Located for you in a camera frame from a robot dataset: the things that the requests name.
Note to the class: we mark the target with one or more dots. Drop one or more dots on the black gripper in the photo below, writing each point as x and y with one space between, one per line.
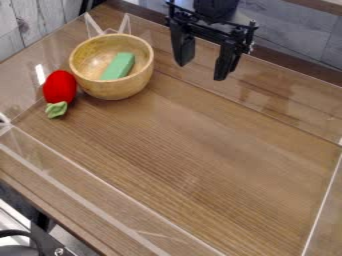
215 20

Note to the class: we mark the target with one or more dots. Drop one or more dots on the red plush strawberry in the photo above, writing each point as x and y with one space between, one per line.
60 92

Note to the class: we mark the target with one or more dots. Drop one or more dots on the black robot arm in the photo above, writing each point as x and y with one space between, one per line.
213 20

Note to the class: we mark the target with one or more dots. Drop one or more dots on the green rectangular block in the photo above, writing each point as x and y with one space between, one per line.
120 66

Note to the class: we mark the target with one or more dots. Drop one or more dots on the wooden bowl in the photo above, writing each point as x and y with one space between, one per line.
92 57

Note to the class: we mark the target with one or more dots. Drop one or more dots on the clear acrylic tray walls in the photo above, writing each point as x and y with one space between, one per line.
200 168

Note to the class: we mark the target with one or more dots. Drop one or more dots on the black table leg bracket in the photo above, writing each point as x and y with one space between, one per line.
49 245

